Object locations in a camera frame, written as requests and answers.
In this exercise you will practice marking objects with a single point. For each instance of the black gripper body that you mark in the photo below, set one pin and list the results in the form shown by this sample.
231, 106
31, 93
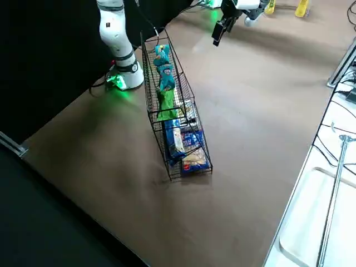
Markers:
229, 9

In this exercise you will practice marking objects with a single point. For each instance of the teal chips packet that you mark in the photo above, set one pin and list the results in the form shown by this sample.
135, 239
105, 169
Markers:
161, 54
165, 78

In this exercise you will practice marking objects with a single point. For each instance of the green chips packet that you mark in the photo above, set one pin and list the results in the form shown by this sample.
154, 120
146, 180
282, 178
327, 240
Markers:
167, 103

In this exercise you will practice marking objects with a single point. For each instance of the yellow label tea bottle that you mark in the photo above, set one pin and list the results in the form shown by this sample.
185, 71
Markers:
270, 8
303, 8

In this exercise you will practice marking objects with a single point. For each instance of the blue and white cracker packet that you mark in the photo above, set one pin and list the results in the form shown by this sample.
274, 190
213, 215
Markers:
189, 109

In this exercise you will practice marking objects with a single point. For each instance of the blue white patterned snack packet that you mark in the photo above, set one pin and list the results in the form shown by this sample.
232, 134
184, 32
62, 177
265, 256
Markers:
192, 139

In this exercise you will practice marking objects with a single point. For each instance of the long dark blue snack packet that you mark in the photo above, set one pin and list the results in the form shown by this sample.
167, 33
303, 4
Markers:
169, 144

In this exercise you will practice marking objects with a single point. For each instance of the blue biscuit packet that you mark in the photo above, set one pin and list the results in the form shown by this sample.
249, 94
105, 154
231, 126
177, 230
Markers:
194, 162

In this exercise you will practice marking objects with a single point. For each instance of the black adapter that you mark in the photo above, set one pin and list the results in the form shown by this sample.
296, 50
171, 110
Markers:
351, 96

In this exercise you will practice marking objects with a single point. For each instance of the white side table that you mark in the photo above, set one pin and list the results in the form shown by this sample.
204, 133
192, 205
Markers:
328, 155

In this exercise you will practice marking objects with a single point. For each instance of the silver metal stand rod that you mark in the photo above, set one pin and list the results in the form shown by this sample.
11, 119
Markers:
334, 194

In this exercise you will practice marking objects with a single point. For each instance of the white plastic tray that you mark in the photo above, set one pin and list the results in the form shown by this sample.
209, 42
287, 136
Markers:
303, 236

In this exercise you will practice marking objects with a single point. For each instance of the silver aluminium post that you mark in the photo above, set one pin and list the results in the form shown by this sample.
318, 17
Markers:
340, 66

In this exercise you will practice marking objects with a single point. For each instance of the silver aluminium corner rail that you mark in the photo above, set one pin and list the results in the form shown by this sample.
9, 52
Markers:
16, 147

